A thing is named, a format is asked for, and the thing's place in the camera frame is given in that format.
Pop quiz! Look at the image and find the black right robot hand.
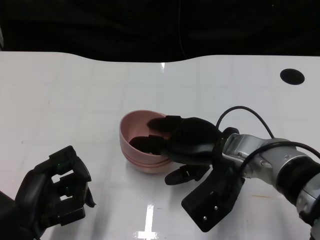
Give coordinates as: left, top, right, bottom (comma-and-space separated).
129, 115, 225, 186

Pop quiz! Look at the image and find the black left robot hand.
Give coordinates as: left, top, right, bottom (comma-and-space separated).
4, 145, 97, 240

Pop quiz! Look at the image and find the pink plastic bowl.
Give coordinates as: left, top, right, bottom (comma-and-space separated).
129, 159, 171, 175
124, 149, 171, 168
119, 109, 171, 163

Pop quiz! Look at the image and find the round black table grommet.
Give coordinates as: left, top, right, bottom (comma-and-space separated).
279, 68, 306, 86

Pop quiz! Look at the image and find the black backdrop cloth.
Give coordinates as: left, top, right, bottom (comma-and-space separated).
0, 0, 320, 64

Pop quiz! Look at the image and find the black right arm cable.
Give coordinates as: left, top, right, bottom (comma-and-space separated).
214, 106, 320, 176

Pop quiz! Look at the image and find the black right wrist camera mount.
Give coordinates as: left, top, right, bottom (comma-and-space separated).
181, 159, 246, 233

